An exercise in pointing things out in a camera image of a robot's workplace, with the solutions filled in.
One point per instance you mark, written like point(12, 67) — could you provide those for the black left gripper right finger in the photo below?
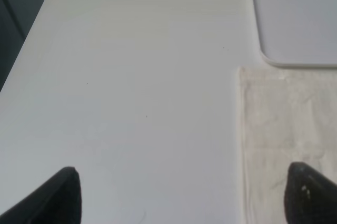
point(309, 196)

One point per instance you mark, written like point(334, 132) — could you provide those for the white towel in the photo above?
point(283, 116)

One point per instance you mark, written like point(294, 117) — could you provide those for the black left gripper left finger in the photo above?
point(58, 200)

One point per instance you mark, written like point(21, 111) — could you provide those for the white plastic tray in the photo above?
point(296, 33)

